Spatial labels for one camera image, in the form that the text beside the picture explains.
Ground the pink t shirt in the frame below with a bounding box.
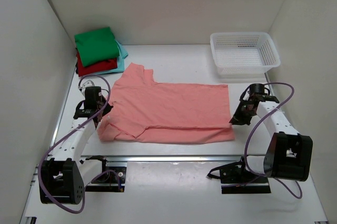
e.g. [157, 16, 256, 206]
[97, 63, 235, 144]

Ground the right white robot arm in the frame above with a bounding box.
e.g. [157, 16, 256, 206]
[207, 95, 313, 182]

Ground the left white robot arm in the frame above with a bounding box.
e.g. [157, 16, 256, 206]
[38, 95, 123, 205]

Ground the red folded t shirt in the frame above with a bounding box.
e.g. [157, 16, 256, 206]
[75, 52, 117, 77]

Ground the teal folded t shirt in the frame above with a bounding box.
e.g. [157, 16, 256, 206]
[94, 41, 128, 75]

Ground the white plastic basket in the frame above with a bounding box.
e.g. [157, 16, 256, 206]
[210, 32, 281, 78]

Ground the green folded t shirt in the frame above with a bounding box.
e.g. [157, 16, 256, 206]
[74, 27, 120, 67]

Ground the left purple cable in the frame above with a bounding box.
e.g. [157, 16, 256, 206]
[37, 74, 123, 213]

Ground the purple cable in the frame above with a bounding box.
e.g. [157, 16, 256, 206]
[221, 82, 303, 199]
[37, 74, 123, 213]

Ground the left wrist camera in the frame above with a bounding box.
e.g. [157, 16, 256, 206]
[84, 86, 102, 110]

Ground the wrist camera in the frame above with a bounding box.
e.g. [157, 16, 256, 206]
[84, 86, 102, 110]
[249, 83, 271, 99]

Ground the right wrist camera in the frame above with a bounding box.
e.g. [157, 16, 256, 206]
[249, 83, 271, 99]

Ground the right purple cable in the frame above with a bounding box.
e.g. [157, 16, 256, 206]
[221, 82, 303, 199]

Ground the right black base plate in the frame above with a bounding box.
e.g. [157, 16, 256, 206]
[206, 164, 272, 195]

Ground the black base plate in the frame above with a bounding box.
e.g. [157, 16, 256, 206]
[85, 160, 127, 193]
[206, 164, 272, 195]

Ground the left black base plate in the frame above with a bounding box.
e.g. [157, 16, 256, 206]
[85, 160, 127, 193]

